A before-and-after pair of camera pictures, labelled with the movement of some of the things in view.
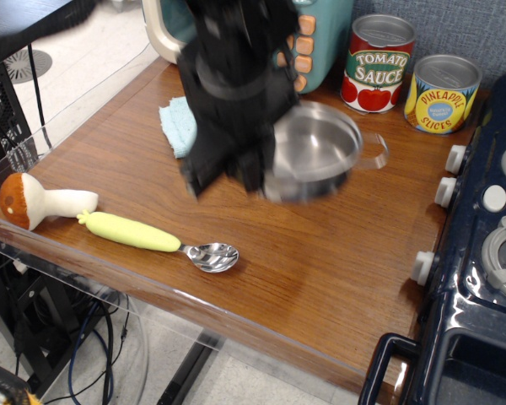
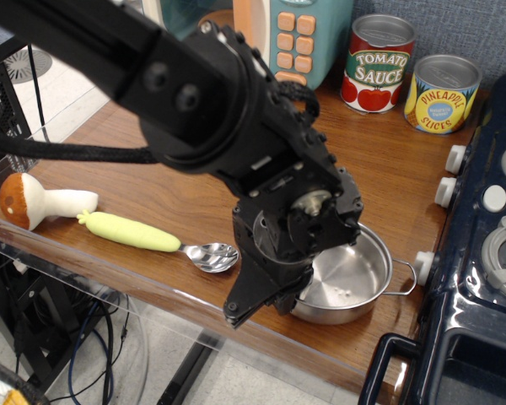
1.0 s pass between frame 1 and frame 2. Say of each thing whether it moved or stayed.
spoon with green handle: stayed
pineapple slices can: stayed
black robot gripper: moved
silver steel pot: moved
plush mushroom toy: stayed
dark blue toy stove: stayed
